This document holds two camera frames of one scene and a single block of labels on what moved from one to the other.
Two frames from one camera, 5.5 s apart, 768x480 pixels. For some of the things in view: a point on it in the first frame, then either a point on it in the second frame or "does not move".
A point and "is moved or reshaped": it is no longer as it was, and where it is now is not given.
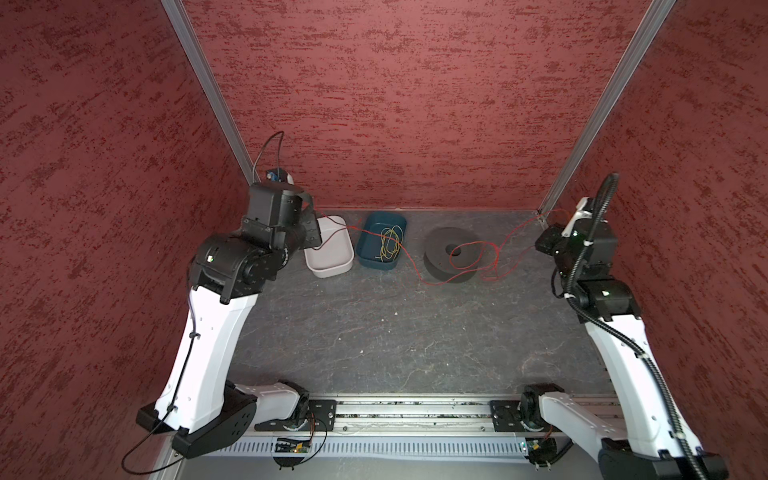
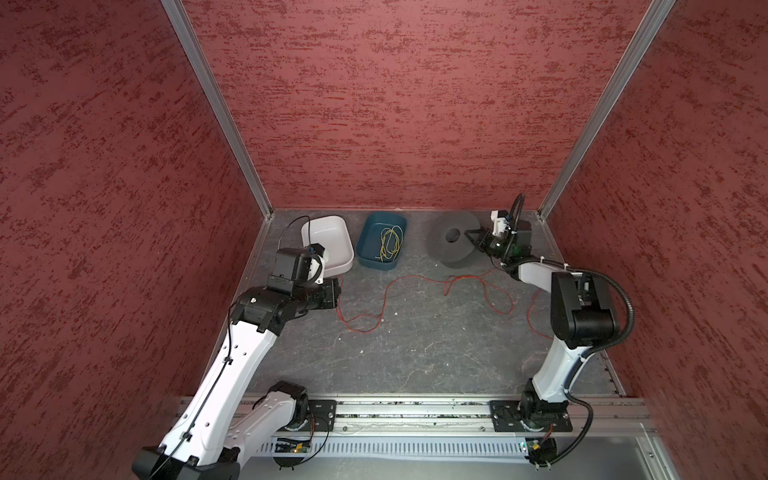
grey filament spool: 452,254 is moved or reshaped
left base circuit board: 291,452 does not move
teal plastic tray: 380,240 does not move
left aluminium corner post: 191,45 does not move
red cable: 422,277 -> 539,334
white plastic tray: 334,257 does not move
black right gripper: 551,232 -> 483,234
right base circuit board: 542,452 does not move
